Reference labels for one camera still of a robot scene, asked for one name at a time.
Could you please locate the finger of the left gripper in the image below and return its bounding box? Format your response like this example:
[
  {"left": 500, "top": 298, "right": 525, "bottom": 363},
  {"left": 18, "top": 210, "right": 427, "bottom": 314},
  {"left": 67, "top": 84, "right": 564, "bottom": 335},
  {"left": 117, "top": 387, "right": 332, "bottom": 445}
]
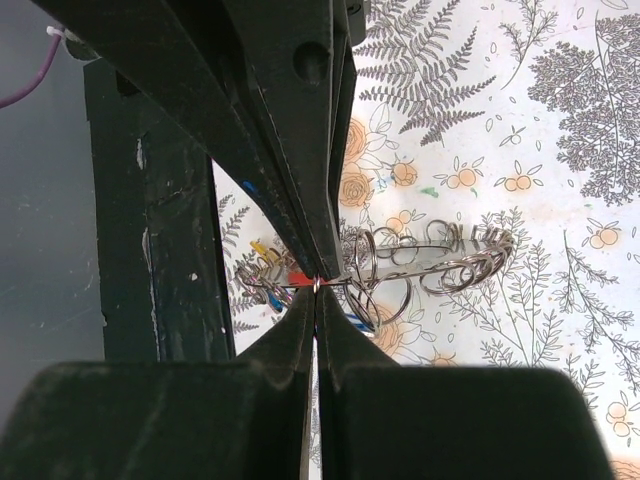
[
  {"left": 229, "top": 1, "right": 358, "bottom": 279},
  {"left": 42, "top": 1, "right": 296, "bottom": 248}
]

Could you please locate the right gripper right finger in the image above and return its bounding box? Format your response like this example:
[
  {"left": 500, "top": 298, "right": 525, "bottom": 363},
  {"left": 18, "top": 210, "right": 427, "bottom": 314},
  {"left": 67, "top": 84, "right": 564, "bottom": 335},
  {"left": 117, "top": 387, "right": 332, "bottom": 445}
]
[{"left": 315, "top": 287, "right": 613, "bottom": 479}]

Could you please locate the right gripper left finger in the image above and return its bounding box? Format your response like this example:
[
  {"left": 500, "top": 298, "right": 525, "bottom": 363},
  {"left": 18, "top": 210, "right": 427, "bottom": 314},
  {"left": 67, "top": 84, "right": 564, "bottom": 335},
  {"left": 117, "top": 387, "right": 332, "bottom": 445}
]
[{"left": 1, "top": 288, "right": 315, "bottom": 479}]

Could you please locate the key with blue tag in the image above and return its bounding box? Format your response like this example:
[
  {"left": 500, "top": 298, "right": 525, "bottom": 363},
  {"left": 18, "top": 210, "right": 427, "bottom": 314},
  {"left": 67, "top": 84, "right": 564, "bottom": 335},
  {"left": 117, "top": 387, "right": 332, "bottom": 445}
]
[{"left": 346, "top": 313, "right": 375, "bottom": 337}]

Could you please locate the light blue key tag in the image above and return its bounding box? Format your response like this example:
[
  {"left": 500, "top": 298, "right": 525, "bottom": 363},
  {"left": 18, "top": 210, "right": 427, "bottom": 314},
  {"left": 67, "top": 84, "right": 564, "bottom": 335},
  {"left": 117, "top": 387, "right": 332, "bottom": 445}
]
[{"left": 268, "top": 294, "right": 283, "bottom": 313}]

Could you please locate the red key tag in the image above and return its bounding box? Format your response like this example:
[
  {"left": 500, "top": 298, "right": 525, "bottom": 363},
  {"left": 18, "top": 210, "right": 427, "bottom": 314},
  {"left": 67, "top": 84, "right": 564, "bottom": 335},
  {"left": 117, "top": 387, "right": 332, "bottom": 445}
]
[{"left": 287, "top": 271, "right": 332, "bottom": 288}]

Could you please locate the yellow key tag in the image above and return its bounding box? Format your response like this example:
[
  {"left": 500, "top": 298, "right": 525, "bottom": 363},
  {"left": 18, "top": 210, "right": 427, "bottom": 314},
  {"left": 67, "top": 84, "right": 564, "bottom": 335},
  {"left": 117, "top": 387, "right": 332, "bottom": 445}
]
[{"left": 250, "top": 241, "right": 281, "bottom": 264}]

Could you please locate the floral table mat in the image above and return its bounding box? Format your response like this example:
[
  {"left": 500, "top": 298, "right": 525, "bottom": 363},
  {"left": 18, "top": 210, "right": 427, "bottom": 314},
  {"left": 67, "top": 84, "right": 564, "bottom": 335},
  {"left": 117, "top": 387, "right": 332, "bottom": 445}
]
[{"left": 209, "top": 0, "right": 640, "bottom": 480}]

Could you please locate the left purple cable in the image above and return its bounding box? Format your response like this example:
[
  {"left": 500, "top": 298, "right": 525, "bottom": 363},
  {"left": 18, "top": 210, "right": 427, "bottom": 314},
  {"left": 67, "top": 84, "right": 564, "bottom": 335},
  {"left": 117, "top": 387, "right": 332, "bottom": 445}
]
[{"left": 0, "top": 24, "right": 69, "bottom": 109}]

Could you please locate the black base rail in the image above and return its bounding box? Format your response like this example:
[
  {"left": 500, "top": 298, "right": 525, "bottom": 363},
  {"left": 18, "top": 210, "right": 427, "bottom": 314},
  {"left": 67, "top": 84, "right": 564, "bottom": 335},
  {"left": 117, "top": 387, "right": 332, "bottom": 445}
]
[{"left": 84, "top": 60, "right": 236, "bottom": 362}]

